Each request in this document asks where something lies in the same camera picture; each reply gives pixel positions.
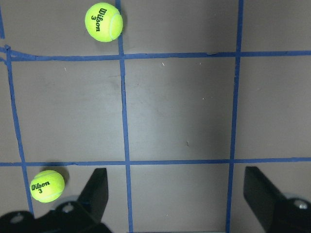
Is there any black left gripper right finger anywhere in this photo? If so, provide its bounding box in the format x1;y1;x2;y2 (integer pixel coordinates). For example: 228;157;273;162
243;166;291;228

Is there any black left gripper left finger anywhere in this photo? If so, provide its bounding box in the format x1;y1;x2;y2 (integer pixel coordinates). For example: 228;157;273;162
77;168;108;222

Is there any yellow tennis ball far right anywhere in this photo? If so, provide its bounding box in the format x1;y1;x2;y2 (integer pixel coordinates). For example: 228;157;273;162
30;170;65;203

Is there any yellow tennis ball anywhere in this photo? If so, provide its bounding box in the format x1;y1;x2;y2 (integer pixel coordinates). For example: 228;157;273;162
30;170;65;203
85;2;123;43

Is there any yellow tennis ball near right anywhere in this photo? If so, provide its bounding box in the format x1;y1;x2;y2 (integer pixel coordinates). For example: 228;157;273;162
85;2;123;43

